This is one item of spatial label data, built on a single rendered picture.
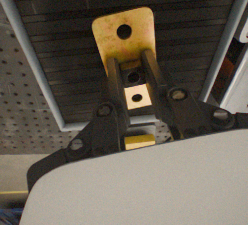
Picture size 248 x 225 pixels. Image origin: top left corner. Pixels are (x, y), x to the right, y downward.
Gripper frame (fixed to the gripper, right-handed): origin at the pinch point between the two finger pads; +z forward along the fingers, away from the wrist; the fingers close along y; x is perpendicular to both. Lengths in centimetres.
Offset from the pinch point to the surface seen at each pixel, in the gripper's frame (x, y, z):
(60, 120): -3.5, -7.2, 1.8
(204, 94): -4.1, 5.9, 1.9
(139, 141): -10.8, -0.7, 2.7
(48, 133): -61, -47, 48
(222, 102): -26.9, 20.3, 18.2
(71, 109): -3.0, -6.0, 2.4
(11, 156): -176, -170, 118
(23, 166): -206, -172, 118
